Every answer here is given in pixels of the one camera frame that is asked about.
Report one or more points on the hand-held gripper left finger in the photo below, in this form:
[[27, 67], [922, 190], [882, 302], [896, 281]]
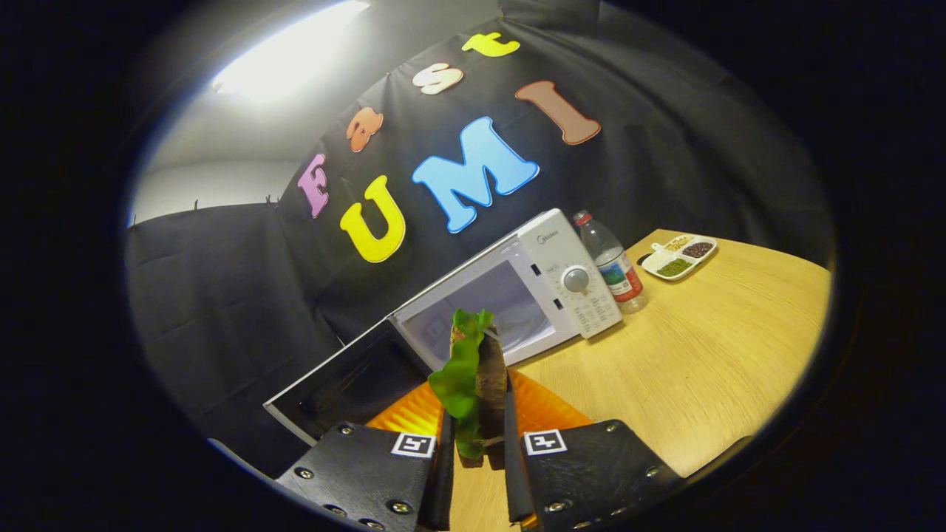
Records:
[[443, 480]]

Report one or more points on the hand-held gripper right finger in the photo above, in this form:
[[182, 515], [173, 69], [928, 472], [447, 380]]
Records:
[[517, 480]]

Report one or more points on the lettuce sandwich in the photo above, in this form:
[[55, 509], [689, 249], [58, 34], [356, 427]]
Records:
[[458, 377]]

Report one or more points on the white microwave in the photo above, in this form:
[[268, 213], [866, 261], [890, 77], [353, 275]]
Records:
[[547, 258]]

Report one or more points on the clear water bottle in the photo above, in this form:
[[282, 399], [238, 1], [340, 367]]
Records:
[[617, 270]]

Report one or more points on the white divided bean dish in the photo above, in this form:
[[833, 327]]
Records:
[[676, 266]]

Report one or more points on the large ceiling light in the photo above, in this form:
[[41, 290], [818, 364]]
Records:
[[288, 59]]

